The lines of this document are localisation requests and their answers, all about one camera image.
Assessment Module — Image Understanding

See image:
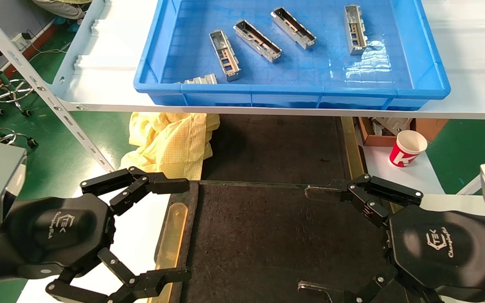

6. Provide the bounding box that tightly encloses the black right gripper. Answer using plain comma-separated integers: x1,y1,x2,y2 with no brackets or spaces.
297,174,485,303

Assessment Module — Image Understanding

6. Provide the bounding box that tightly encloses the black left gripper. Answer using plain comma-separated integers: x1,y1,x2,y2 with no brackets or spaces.
5,166,192,303

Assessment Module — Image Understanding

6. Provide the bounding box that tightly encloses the grey metal channel part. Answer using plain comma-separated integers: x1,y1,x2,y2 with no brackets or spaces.
344,5,368,56
233,19,282,63
209,29,242,82
179,74,218,85
271,7,317,50

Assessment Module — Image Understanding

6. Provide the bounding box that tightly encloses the yellow cloth garment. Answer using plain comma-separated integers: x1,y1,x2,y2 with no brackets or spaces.
120,112,221,181

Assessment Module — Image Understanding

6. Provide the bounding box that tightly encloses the red white paper cup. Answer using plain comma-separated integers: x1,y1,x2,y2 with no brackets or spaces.
389,130,428,168

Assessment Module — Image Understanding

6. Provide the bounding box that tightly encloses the brown cardboard box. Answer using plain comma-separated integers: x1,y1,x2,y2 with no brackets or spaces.
357,117,450,147

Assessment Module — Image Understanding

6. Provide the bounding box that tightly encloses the grey metal brackets pile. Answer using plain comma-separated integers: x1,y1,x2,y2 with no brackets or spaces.
371,118,413,136

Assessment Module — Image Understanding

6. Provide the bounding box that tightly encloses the white shelf board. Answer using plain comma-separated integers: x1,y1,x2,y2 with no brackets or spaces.
52,0,485,120

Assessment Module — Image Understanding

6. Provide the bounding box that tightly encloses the blue plastic tray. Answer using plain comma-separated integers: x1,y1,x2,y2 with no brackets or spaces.
133,0,451,111

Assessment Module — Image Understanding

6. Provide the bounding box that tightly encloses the clear plastic film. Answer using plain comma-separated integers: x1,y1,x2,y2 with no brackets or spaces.
331,40,394,85

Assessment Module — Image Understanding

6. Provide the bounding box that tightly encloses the white power strip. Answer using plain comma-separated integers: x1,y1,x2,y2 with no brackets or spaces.
12,33,32,50

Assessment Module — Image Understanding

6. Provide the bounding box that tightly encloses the person with blue shoe covers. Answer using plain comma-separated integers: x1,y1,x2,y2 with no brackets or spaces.
32,0,93,33

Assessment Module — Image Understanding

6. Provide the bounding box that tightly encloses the thin white floor cable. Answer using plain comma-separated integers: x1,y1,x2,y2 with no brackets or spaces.
28,40,73,64

